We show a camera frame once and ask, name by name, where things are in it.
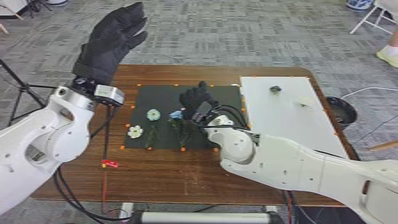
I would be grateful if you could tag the black tripod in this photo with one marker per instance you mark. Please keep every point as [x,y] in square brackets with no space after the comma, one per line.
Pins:
[23,90]

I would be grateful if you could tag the blue flower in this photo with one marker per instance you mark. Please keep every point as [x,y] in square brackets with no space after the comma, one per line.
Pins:
[176,115]

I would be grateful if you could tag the white flower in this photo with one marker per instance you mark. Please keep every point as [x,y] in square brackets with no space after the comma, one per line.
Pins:
[135,131]

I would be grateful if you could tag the pale grey bar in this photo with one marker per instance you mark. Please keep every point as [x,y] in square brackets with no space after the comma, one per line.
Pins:
[204,218]

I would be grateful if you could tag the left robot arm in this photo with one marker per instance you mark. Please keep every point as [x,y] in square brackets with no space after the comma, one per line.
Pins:
[41,140]

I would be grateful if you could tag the black bucket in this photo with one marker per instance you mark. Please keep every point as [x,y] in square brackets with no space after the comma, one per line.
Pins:
[343,111]

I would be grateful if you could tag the wooden stick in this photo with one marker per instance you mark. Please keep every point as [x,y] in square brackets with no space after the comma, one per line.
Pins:
[384,145]

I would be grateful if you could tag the white chair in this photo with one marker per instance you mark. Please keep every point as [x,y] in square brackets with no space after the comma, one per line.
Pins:
[375,16]

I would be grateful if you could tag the person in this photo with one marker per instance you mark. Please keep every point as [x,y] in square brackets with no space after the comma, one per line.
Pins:
[389,51]

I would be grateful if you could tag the dark mat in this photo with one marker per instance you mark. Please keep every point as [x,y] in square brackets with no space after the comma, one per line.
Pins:
[160,100]

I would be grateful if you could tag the dark flower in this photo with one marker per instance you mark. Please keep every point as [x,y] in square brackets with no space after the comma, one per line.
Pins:
[275,89]

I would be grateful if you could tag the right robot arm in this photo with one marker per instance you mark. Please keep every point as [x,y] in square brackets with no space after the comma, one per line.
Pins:
[295,166]

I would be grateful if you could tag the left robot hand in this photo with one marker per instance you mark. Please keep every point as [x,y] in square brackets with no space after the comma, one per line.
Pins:
[108,43]

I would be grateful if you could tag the white sheet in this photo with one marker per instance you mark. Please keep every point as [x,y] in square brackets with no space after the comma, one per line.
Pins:
[284,120]

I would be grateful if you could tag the pale green flower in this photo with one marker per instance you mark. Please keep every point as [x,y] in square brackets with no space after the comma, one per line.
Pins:
[153,115]

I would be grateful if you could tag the cream flower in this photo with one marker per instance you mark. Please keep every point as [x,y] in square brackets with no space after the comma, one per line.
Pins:
[304,102]

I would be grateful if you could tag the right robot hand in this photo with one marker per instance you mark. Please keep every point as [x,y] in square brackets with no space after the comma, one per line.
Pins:
[193,98]

